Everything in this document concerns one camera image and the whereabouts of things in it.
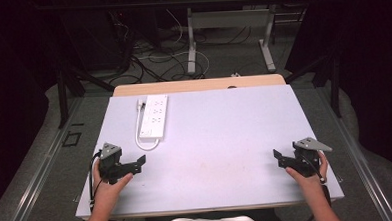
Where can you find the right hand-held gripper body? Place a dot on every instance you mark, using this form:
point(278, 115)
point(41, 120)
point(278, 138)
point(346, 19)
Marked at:
point(307, 155)

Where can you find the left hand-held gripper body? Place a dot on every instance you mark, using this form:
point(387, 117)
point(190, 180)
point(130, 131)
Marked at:
point(110, 161)

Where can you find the person's right hand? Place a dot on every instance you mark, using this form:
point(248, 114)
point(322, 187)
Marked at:
point(307, 180)

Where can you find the person's left hand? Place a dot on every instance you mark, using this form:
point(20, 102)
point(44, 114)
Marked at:
point(109, 191)

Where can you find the white power strip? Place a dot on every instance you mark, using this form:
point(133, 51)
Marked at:
point(153, 117)

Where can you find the white table mat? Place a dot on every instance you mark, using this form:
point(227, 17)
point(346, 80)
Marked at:
point(219, 149)

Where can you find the black metal stand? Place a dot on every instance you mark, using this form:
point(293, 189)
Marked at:
point(63, 96)
point(334, 84)

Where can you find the wooden table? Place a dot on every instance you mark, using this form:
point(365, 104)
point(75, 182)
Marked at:
point(196, 85)

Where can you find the dark equipment rack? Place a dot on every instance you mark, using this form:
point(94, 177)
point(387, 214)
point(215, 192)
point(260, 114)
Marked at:
point(97, 38)

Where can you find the desk with white legs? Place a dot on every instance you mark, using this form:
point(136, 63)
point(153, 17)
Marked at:
point(230, 19)

